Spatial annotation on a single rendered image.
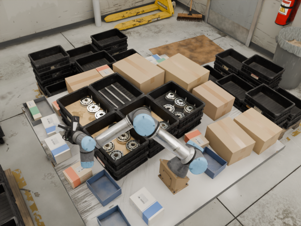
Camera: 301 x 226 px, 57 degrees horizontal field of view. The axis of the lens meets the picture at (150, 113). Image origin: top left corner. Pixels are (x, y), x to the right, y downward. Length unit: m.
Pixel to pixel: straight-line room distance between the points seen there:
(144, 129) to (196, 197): 0.69
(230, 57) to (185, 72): 1.42
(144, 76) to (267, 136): 1.14
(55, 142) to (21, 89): 1.99
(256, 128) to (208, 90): 0.55
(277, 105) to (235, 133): 1.07
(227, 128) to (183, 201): 0.66
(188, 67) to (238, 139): 0.89
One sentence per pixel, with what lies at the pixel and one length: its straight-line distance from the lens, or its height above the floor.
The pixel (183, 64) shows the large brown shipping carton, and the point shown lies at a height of 0.90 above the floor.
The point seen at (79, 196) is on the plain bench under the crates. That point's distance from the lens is 2.02.
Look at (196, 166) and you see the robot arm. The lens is 1.70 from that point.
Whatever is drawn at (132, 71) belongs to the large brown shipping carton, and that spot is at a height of 0.90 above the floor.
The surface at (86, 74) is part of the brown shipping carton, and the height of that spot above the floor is 0.86.
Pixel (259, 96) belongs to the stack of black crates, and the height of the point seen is 0.49.
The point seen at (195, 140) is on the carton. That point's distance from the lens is 2.20.
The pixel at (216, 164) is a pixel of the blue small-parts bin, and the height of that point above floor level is 0.70.
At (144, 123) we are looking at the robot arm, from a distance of 1.53.
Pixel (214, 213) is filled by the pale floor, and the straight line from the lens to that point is 2.78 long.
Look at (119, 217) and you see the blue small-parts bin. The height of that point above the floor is 0.70.
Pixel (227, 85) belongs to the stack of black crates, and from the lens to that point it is 3.43.
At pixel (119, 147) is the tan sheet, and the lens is 2.05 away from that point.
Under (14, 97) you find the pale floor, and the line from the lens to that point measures 4.01.
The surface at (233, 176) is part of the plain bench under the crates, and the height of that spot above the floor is 0.70.
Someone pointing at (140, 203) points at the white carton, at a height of 0.79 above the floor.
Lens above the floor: 2.42
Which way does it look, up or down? 44 degrees down
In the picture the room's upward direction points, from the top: 2 degrees clockwise
